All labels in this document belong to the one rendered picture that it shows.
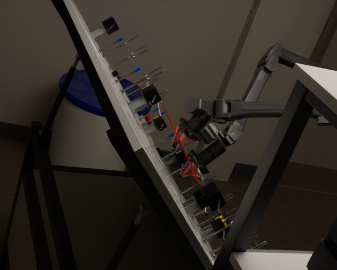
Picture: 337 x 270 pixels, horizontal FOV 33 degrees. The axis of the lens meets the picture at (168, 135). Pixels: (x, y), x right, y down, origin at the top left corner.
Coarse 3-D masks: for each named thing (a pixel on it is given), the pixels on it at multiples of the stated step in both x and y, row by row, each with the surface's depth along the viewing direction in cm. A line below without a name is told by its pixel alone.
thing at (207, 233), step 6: (210, 222) 159; (216, 222) 157; (222, 222) 156; (210, 228) 158; (216, 228) 155; (204, 234) 157; (210, 234) 157; (216, 234) 156; (222, 234) 156; (222, 240) 152
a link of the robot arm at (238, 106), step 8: (216, 104) 205; (224, 104) 203; (232, 104) 202; (240, 104) 201; (248, 104) 200; (256, 104) 199; (264, 104) 198; (272, 104) 197; (280, 104) 196; (216, 112) 204; (224, 112) 202; (232, 112) 201; (240, 112) 200; (248, 112) 200; (256, 112) 199; (264, 112) 198; (272, 112) 197; (280, 112) 196; (312, 112) 192; (232, 120) 205; (320, 120) 191
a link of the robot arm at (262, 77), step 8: (272, 56) 237; (272, 64) 236; (256, 72) 238; (264, 72) 236; (256, 80) 235; (264, 80) 236; (248, 88) 235; (256, 88) 234; (248, 96) 232; (256, 96) 233; (240, 120) 228; (232, 128) 225; (240, 128) 226; (224, 136) 225; (240, 136) 225; (232, 144) 226
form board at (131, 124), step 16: (64, 0) 168; (80, 16) 189; (80, 32) 148; (96, 48) 165; (96, 64) 132; (112, 80) 142; (112, 96) 119; (128, 112) 128; (128, 128) 108; (144, 144) 118; (144, 160) 104; (160, 176) 108; (160, 192) 110; (176, 192) 158; (176, 208) 113; (192, 224) 141; (192, 240) 119; (208, 256) 129
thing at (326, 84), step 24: (312, 72) 96; (336, 72) 101; (312, 96) 95; (336, 96) 89; (288, 120) 100; (336, 120) 89; (288, 144) 102; (264, 168) 105; (264, 192) 106; (240, 216) 111; (240, 240) 111; (216, 264) 117; (240, 264) 109; (264, 264) 112; (288, 264) 114
